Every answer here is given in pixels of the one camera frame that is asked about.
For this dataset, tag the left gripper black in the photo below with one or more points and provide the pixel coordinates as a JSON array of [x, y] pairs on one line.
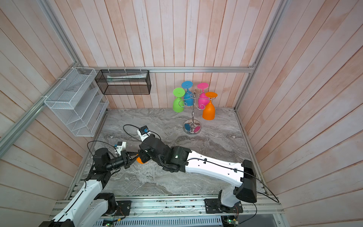
[[127, 159]]

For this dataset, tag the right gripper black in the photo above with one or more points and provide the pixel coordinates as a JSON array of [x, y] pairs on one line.
[[143, 152]]

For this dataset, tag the orange wine glass front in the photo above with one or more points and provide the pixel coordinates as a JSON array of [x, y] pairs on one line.
[[138, 159]]

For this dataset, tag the orange wine glass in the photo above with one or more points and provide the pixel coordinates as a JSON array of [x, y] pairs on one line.
[[138, 159], [209, 110]]

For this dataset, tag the green plastic wine glass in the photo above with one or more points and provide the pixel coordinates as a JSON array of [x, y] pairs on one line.
[[178, 104]]

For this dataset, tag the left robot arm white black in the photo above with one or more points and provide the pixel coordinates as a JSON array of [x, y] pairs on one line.
[[90, 203]]

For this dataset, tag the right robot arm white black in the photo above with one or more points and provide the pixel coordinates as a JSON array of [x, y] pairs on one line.
[[240, 176]]

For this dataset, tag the chrome wine glass rack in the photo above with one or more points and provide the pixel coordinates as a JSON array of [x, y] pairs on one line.
[[193, 126]]

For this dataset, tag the blue plastic wine glass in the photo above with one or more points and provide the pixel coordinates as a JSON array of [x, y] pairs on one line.
[[187, 85]]

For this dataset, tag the orange wine glass rear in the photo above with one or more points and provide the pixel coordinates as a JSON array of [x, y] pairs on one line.
[[209, 110]]

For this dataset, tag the pink plastic wine glass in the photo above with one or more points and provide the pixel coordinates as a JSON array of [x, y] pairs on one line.
[[203, 100]]

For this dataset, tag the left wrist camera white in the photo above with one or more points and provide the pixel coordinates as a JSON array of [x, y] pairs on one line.
[[119, 147]]

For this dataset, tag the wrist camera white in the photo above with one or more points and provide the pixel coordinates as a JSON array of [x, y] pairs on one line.
[[119, 147], [143, 132]]

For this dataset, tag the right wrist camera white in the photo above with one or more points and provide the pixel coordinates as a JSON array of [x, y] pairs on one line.
[[143, 132]]

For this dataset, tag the aluminium mounting rail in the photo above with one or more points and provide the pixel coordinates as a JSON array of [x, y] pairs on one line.
[[190, 205]]

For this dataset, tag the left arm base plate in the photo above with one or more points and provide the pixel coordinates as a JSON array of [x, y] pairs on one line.
[[118, 208]]

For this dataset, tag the black wire mesh basket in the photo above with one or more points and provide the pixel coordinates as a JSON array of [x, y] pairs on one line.
[[124, 82]]

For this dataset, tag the white wire mesh shelf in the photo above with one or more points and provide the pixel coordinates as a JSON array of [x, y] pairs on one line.
[[79, 105]]

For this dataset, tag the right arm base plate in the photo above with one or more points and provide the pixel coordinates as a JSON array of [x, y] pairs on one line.
[[213, 206]]

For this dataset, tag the horizontal aluminium wall profile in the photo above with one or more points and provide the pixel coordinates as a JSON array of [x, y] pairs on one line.
[[184, 69]]

